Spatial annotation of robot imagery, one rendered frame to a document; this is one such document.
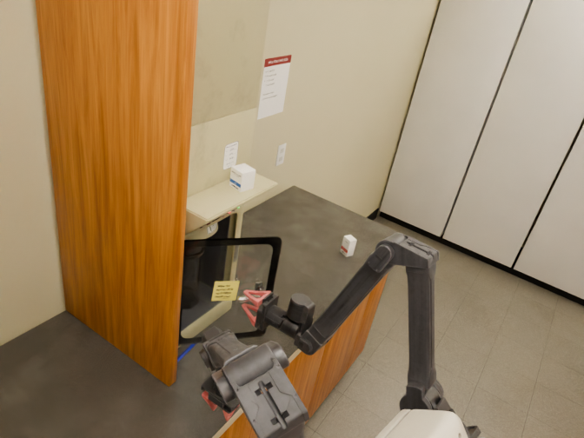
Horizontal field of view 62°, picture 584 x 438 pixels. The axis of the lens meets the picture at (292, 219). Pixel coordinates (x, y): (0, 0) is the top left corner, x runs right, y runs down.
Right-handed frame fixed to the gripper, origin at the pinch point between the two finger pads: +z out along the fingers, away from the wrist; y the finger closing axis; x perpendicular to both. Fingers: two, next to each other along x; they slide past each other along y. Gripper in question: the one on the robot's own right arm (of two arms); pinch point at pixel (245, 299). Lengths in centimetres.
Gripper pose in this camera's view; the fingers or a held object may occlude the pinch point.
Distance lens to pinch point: 148.5
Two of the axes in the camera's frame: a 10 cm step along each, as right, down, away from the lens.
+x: -5.4, 3.5, -7.6
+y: 1.6, -8.5, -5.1
